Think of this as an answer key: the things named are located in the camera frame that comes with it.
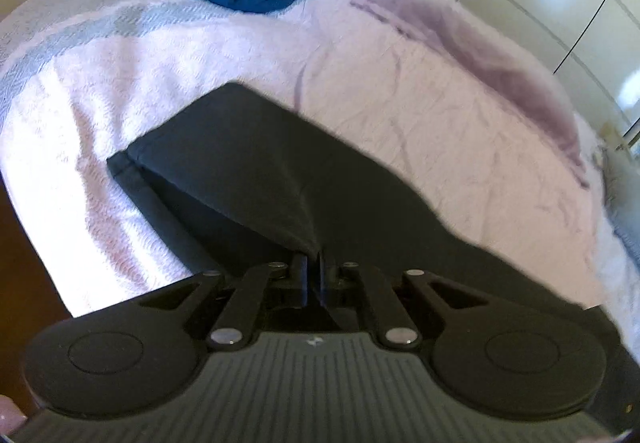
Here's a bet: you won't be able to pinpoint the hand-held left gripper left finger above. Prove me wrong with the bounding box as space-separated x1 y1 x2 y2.
138 253 309 350

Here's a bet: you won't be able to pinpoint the white textured bed blanket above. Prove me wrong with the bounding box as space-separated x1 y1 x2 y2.
0 0 640 364

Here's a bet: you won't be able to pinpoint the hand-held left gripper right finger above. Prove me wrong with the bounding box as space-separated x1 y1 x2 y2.
318 250 493 350

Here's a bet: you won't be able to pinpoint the dark grey pants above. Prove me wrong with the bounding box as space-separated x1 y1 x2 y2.
106 82 608 354

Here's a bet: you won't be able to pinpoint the lilac fleece blanket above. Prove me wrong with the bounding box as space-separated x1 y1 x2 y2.
350 0 592 190

